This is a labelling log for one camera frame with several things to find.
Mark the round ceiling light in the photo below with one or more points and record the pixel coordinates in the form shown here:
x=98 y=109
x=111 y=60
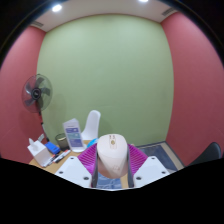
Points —
x=143 y=0
x=56 y=7

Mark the black standing fan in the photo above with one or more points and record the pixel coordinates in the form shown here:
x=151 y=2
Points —
x=36 y=93

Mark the dark mesh cup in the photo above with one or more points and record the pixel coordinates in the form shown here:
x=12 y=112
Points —
x=62 y=141

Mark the blue snack packet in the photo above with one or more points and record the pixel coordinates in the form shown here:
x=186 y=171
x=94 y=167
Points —
x=91 y=142

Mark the white plastic chair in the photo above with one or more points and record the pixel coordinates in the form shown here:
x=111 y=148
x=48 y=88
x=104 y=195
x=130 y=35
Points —
x=91 y=125

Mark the blue whiteboard eraser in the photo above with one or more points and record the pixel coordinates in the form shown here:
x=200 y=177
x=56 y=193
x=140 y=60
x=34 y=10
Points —
x=52 y=147

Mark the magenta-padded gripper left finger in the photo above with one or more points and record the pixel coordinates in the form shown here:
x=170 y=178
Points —
x=73 y=170

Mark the black office chair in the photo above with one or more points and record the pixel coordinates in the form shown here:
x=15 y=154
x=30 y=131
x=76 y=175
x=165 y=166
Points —
x=208 y=155

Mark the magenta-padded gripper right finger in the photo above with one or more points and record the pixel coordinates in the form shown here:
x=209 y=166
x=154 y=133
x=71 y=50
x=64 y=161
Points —
x=150 y=170

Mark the white tissue box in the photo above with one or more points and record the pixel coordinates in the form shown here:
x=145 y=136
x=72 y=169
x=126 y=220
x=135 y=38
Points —
x=39 y=153

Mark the beige computer mouse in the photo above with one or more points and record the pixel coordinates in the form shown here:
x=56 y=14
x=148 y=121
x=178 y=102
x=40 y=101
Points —
x=112 y=155

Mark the clear acrylic sign stand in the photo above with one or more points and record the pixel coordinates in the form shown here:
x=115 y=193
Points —
x=74 y=135

